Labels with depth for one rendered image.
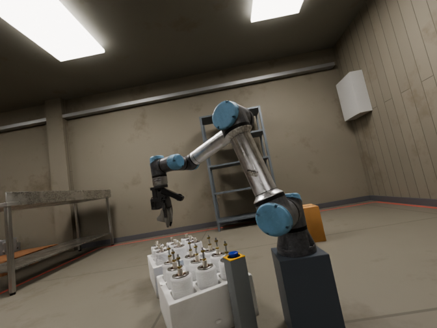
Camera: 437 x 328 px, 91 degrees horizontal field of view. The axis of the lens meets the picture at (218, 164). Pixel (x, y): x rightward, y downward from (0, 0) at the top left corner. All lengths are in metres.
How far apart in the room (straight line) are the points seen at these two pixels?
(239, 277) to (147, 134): 3.40
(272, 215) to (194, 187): 3.03
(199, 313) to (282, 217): 0.56
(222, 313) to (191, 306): 0.15
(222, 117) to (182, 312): 0.79
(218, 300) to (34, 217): 4.34
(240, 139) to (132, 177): 3.36
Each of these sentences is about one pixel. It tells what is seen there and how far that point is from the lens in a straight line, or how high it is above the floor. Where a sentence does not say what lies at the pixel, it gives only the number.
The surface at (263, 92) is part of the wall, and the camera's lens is 4.06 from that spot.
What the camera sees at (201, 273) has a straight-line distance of 1.08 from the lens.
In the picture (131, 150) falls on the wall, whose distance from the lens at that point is 4.12.
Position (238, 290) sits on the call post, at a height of 0.20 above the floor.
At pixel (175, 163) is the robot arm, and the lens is 1.04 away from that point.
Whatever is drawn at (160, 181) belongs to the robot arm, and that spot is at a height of 0.68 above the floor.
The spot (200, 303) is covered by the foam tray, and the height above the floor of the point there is 0.14.
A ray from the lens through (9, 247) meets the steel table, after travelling 2.76.
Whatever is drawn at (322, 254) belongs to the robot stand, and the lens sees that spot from 0.92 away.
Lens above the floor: 0.60
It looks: 7 degrees up
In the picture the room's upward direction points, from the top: 10 degrees counter-clockwise
